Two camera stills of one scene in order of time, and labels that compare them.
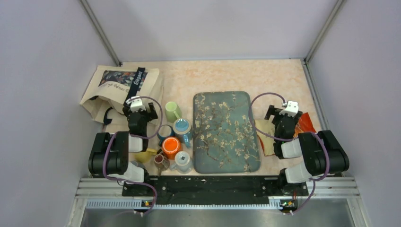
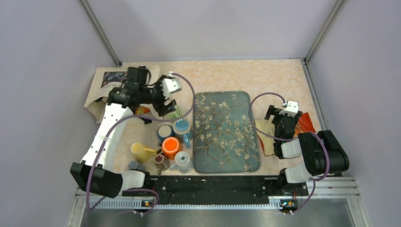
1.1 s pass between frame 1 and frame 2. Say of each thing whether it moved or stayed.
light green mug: stayed
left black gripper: moved
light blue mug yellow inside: stayed
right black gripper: stayed
